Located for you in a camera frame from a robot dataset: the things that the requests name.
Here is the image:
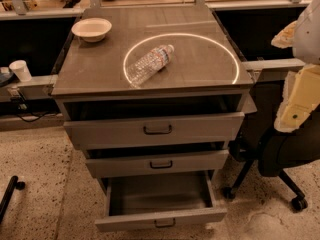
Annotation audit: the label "grey bottom drawer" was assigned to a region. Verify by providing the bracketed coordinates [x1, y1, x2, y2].
[95, 171, 226, 232]

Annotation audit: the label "grey drawer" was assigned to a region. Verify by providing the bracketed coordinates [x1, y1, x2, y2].
[86, 142, 229, 178]
[95, 171, 226, 232]
[64, 95, 244, 150]

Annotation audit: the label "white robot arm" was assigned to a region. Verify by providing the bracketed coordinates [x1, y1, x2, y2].
[271, 0, 320, 133]

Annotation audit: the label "grey drawer cabinet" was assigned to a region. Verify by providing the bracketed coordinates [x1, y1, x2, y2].
[50, 4, 258, 195]

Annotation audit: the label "grey middle drawer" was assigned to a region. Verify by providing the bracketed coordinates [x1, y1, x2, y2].
[86, 142, 229, 178]

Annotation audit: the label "grey top drawer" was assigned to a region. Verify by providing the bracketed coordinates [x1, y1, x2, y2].
[64, 95, 244, 150]

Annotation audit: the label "clear plastic water bottle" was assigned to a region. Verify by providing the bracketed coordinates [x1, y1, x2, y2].
[125, 44, 175, 87]

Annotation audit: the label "black office chair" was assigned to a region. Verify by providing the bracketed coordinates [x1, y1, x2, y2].
[222, 80, 320, 212]

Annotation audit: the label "white bowl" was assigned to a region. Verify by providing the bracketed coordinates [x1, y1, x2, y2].
[71, 18, 112, 43]

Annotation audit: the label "white paper cup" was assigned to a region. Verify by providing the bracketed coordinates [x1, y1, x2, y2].
[9, 60, 32, 82]

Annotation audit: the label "dark plate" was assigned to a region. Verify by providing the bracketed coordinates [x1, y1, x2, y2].
[0, 68, 14, 87]

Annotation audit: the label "black stand leg with wheel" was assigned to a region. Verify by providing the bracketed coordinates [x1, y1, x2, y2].
[0, 176, 25, 223]

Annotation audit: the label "black power cable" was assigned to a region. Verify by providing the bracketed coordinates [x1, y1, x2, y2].
[9, 95, 51, 124]

